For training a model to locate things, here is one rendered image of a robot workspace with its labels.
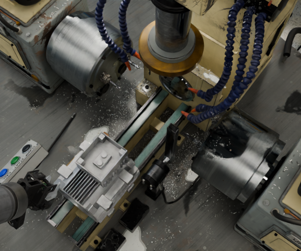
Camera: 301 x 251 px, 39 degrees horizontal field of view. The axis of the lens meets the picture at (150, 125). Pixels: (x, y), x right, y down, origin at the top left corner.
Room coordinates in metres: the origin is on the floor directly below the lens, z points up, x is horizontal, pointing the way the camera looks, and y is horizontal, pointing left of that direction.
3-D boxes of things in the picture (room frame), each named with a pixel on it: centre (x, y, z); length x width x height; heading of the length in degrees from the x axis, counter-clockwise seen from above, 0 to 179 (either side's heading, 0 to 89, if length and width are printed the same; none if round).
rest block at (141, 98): (0.76, 0.01, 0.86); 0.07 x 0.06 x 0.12; 53
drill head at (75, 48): (0.85, 0.25, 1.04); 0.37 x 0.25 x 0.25; 53
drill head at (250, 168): (0.44, -0.30, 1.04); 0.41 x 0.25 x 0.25; 53
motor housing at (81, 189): (0.38, 0.17, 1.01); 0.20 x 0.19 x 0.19; 143
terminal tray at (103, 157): (0.41, 0.14, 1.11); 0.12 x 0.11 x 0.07; 143
